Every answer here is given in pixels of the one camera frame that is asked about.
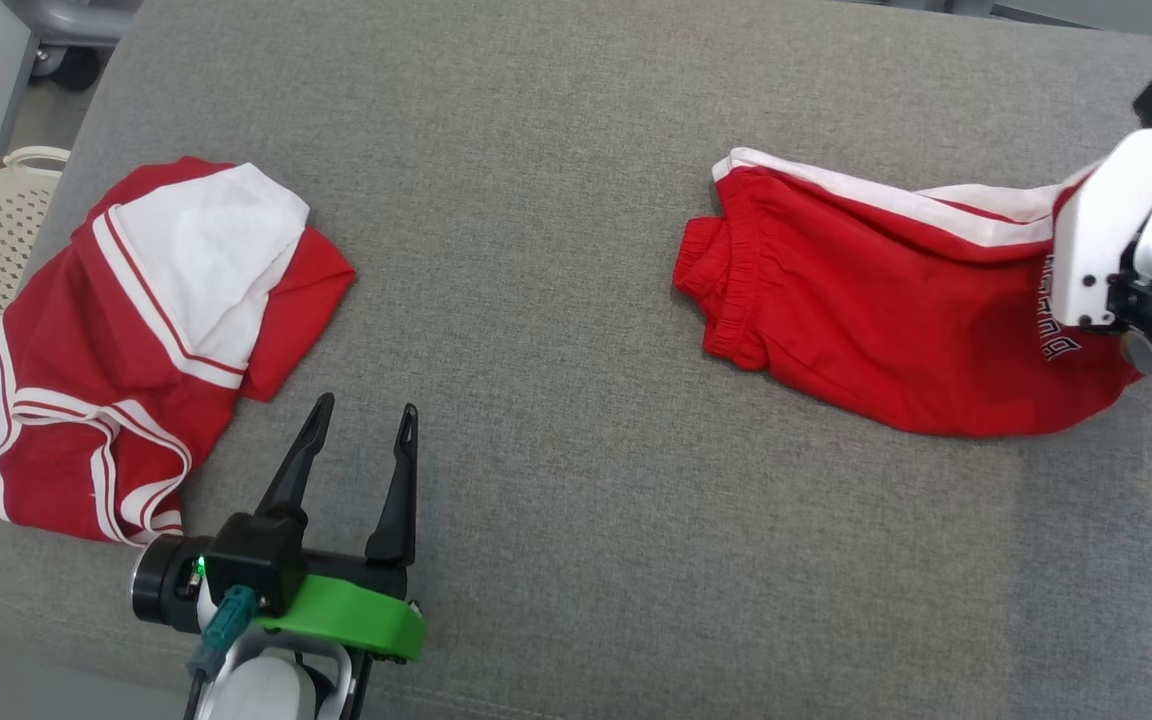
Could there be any grey wheeled metal stand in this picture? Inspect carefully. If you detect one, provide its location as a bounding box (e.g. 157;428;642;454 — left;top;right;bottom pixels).
1;0;142;93

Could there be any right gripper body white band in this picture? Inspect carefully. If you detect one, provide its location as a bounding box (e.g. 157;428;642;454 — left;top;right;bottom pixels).
1051;125;1152;328

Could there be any red shorts white side stripe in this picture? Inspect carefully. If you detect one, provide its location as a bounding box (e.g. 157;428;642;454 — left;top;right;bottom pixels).
674;148;1147;438

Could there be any grey fabric sofa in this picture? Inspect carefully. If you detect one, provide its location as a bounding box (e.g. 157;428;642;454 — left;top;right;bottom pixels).
0;0;1152;720

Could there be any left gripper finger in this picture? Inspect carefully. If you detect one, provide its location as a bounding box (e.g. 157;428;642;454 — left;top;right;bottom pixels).
256;393;335;523
366;403;419;569

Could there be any red white striped shirt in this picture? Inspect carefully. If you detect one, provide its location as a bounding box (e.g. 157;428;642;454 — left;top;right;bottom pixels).
0;155;357;546

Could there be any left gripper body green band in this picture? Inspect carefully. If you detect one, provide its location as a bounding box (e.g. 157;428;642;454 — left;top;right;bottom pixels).
256;550;427;663

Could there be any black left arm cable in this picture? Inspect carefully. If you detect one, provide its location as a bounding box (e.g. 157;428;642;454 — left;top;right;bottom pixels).
186;588;259;720

